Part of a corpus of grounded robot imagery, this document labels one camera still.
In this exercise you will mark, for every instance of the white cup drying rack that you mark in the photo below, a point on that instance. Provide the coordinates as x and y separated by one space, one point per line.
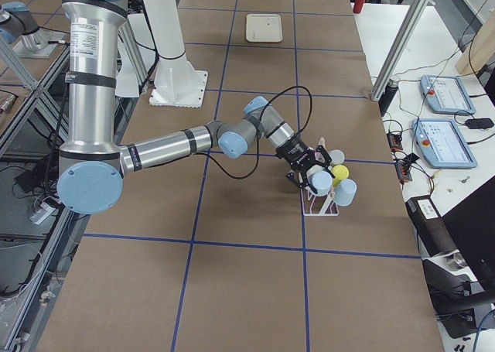
314 206

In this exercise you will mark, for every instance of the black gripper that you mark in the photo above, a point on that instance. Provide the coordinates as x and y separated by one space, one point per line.
292 153

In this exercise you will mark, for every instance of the black power adapter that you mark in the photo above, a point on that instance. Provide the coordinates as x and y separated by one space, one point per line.
479 123

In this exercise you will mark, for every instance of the white camera mast base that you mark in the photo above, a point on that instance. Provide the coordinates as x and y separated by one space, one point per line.
176 81

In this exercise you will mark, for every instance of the aluminium frame post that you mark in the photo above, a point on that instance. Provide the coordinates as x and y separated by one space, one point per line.
405 31

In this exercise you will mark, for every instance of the teach pendant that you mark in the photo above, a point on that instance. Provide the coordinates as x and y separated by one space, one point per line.
446 95
442 145

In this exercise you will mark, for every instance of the cream plastic tray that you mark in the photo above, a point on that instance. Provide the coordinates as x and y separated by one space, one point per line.
263 28

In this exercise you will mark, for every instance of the light blue plastic cup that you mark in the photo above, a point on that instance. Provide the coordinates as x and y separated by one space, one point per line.
345 192

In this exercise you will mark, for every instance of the far teach pendant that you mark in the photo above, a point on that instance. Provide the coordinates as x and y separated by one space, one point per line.
446 95

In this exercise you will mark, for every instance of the near teach pendant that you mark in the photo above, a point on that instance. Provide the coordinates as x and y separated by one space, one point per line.
442 145

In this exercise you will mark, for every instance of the yellow plastic cup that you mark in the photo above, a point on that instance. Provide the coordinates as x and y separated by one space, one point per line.
340 172

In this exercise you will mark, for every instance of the black monitor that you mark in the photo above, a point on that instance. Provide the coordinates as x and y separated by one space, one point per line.
471 226

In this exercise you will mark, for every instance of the black water bottle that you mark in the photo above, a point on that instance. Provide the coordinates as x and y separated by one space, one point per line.
389 92

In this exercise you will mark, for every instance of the grey plastic cup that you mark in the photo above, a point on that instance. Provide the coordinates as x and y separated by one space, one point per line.
337 157

